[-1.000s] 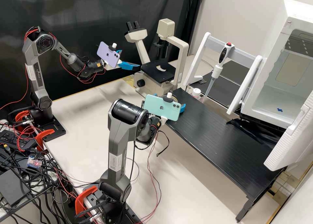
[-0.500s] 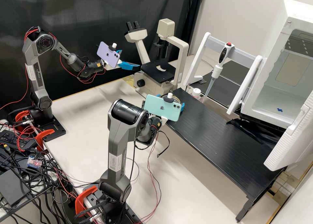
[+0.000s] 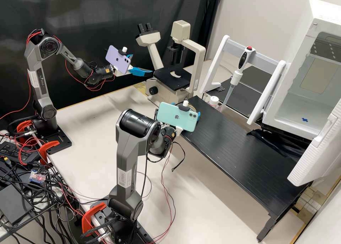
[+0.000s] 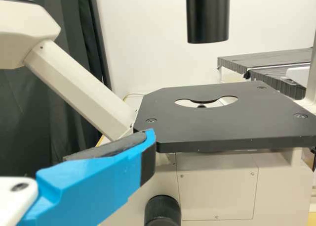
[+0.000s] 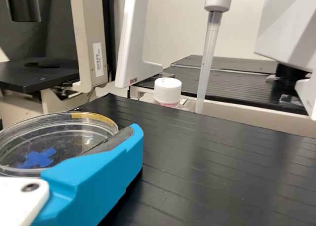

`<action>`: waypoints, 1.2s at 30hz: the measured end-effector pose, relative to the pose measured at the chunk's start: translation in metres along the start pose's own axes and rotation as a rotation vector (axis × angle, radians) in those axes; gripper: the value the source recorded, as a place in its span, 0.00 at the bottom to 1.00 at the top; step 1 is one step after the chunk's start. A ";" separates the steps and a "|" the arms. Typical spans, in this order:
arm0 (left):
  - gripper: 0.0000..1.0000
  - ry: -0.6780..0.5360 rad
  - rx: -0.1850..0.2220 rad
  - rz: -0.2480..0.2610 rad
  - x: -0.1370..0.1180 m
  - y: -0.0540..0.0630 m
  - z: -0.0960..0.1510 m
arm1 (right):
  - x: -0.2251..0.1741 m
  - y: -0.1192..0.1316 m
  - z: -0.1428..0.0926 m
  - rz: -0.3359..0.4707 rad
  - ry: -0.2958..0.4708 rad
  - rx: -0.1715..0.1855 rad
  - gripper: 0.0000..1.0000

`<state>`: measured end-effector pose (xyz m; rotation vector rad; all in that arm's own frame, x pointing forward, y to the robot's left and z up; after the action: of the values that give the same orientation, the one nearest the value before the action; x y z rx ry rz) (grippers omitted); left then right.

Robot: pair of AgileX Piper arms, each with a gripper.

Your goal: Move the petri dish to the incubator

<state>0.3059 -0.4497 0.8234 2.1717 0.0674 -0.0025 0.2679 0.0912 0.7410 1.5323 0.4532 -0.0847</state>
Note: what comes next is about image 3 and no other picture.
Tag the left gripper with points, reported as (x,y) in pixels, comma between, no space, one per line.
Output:
(130,69)

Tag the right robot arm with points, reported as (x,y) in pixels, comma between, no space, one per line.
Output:
(128,174)

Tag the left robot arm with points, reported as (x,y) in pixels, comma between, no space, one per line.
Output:
(40,76)

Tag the incubator door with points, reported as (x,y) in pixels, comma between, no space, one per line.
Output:
(314,161)

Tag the white incubator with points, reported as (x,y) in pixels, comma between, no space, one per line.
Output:
(325,12)

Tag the cream microscope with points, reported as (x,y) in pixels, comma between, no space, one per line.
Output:
(159,90)

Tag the white-capped bottle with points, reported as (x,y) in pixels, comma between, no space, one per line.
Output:
(214,100)

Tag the black platform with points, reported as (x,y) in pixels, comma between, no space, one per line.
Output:
(239,97)
(259,73)
(234,153)

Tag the pipette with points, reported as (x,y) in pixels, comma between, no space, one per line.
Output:
(243,58)

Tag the white pipette stand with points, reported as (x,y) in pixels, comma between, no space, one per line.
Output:
(269,89)

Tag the orange clamp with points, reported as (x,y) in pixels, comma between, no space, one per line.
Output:
(90,217)
(46,148)
(22,126)

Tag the black power adapter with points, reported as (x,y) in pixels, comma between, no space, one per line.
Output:
(18,152)

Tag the small circuit board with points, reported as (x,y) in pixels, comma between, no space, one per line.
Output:
(37,176)

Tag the flat black box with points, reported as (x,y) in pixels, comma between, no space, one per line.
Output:
(13,204)

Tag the right wrist camera phone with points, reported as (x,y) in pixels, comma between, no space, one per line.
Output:
(173,118)

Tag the wrist camera phone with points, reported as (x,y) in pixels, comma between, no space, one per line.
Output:
(173,118)
(117,58)

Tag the left wrist camera phone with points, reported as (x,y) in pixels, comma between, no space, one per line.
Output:
(117,58)

